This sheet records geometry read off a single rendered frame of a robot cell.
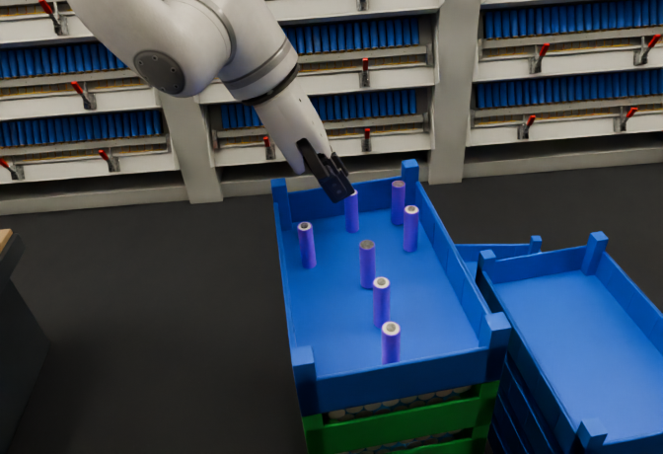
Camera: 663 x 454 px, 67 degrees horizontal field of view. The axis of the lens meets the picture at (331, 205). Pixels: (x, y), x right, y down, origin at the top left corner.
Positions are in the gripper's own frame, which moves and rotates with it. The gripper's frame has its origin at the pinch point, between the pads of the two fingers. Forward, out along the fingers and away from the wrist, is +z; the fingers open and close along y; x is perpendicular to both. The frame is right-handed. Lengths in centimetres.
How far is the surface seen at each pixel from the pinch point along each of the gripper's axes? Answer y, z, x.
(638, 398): 22.6, 36.9, 20.3
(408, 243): 6.3, 10.1, 4.3
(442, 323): 18.4, 11.7, 4.0
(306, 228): 6.1, 0.4, -5.3
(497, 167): -63, 66, 31
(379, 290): 17.7, 3.3, 0.2
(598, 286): 4.0, 39.5, 25.8
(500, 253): -28, 59, 18
